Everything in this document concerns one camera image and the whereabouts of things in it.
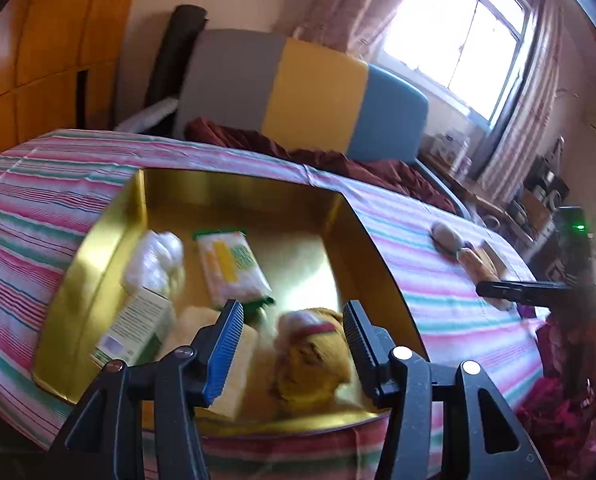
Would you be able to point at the plain yellow sponge block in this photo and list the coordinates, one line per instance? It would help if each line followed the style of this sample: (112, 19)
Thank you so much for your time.
(190, 322)

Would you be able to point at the bright window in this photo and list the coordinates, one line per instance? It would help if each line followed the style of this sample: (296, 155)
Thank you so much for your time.
(453, 25)

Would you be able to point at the wooden wardrobe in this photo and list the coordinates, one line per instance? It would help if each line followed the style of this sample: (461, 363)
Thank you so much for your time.
(42, 50)

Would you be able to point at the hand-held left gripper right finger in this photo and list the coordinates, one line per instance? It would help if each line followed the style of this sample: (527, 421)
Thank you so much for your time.
(360, 350)

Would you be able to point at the yellow green snack packet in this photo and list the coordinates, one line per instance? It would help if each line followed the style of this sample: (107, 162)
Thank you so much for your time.
(230, 265)

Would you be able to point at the green white carton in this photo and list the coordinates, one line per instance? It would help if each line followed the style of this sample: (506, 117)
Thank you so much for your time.
(132, 330)

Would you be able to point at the black rolled mat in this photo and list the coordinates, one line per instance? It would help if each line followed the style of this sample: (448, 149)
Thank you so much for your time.
(172, 50)

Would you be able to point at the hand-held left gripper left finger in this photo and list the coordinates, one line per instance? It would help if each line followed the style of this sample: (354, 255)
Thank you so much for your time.
(222, 355)

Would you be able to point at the pink patterned curtain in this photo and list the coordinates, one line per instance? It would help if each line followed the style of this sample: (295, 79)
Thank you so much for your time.
(338, 5)
(523, 125)

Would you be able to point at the wooden side table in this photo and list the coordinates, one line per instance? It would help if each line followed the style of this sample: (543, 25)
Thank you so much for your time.
(483, 200)

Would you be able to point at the brown cardboard carton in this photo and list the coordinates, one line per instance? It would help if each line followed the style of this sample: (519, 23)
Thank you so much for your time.
(533, 206)

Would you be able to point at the white printed box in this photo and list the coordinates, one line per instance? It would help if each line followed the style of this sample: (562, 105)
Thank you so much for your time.
(450, 147)

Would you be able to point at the yellow sock roll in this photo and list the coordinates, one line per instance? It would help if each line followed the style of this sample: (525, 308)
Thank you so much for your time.
(313, 365)

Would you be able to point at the gold metal tin box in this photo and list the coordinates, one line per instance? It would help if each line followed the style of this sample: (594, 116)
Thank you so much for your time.
(303, 260)

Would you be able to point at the dark red blanket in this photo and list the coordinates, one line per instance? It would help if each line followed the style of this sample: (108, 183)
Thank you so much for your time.
(378, 167)

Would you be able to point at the person's magenta clothing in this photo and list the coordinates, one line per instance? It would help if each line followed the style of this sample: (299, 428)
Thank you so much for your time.
(553, 410)

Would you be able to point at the grey yellow blue headboard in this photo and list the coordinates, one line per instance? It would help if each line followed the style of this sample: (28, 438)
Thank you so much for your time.
(318, 95)

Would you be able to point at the clear plastic bag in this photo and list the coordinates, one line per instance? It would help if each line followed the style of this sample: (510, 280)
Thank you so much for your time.
(152, 260)

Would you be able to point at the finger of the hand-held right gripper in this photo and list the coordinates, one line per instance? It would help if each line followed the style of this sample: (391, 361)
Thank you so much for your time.
(523, 291)

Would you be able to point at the grey oval stone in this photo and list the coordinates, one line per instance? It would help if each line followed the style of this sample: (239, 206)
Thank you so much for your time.
(445, 237)

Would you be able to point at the black stereo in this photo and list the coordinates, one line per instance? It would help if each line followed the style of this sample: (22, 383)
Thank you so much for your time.
(545, 185)

